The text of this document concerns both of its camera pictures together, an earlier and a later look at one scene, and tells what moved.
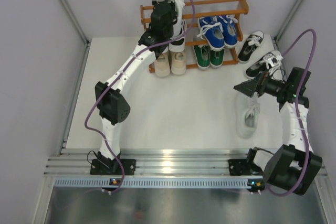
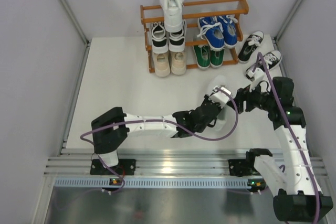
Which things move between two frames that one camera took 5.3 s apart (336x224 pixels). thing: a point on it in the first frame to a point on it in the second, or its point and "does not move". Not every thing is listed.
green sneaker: x=216 y=58 does not move
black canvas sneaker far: x=252 y=42 does not move
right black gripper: x=249 y=87 to x=245 y=94
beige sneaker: x=178 y=62 does not move
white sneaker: x=247 y=112 to x=224 y=117
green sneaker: x=202 y=56 does not move
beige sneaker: x=161 y=64 does not move
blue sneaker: x=211 y=30 does not move
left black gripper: x=171 y=7 to x=206 y=99
